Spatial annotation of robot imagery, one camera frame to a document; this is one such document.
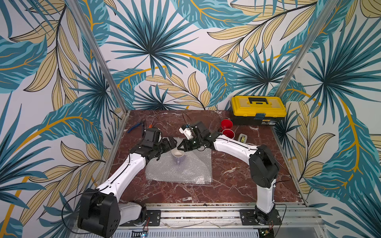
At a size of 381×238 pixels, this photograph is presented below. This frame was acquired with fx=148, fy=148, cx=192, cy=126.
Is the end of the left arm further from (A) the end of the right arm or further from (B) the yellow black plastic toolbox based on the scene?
(B) the yellow black plastic toolbox

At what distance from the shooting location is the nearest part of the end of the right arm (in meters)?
0.67

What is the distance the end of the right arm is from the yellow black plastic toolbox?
405 mm

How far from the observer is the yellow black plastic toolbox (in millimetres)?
1021
